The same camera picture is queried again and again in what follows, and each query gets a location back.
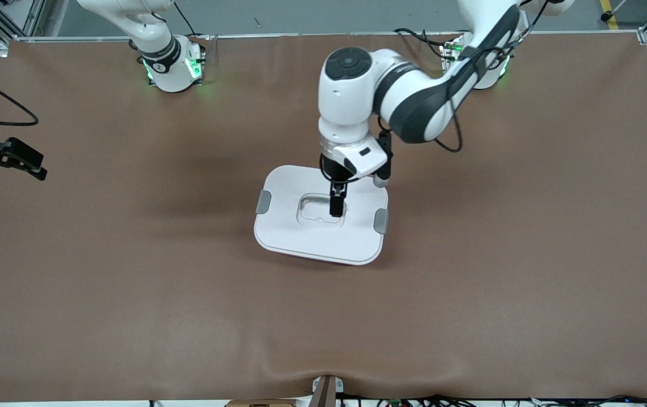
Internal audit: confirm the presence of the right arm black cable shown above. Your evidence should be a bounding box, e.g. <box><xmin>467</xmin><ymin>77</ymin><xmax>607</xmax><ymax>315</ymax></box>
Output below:
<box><xmin>0</xmin><ymin>61</ymin><xmax>39</xmax><ymax>126</ymax></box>

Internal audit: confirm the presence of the yellow floor tape strip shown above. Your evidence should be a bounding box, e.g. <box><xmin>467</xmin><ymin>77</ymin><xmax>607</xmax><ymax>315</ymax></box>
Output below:
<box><xmin>599</xmin><ymin>0</ymin><xmax>621</xmax><ymax>30</ymax></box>

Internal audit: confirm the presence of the brown table mat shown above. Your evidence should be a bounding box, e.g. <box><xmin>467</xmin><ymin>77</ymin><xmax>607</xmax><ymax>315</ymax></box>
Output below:
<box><xmin>0</xmin><ymin>33</ymin><xmax>647</xmax><ymax>403</ymax></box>

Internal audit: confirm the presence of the white box lid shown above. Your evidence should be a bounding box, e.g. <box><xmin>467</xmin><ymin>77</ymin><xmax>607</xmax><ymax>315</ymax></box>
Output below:
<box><xmin>253</xmin><ymin>164</ymin><xmax>389</xmax><ymax>266</ymax></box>

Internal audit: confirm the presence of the brown cardboard piece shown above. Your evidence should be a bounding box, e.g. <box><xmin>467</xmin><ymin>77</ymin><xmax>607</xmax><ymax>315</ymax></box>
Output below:
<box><xmin>225</xmin><ymin>399</ymin><xmax>297</xmax><ymax>407</ymax></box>

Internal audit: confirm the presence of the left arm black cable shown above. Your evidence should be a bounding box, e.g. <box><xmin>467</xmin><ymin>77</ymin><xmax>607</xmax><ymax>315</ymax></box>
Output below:
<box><xmin>434</xmin><ymin>0</ymin><xmax>550</xmax><ymax>153</ymax></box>

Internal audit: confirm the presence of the metal bracket with brown post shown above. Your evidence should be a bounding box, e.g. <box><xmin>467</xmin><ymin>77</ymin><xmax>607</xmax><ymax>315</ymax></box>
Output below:
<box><xmin>311</xmin><ymin>375</ymin><xmax>344</xmax><ymax>407</ymax></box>

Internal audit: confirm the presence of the metal leg with black foot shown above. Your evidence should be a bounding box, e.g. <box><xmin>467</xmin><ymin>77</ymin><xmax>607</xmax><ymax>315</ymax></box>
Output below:
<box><xmin>601</xmin><ymin>0</ymin><xmax>629</xmax><ymax>22</ymax></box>

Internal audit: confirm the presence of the black base cable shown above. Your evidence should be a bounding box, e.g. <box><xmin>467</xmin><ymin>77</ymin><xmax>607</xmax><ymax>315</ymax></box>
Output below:
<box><xmin>394</xmin><ymin>27</ymin><xmax>460</xmax><ymax>57</ymax></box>
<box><xmin>174</xmin><ymin>0</ymin><xmax>201</xmax><ymax>38</ymax></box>

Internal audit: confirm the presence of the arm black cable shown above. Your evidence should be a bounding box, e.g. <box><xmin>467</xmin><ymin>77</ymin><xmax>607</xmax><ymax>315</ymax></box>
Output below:
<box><xmin>434</xmin><ymin>0</ymin><xmax>550</xmax><ymax>153</ymax></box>
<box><xmin>0</xmin><ymin>61</ymin><xmax>39</xmax><ymax>126</ymax></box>

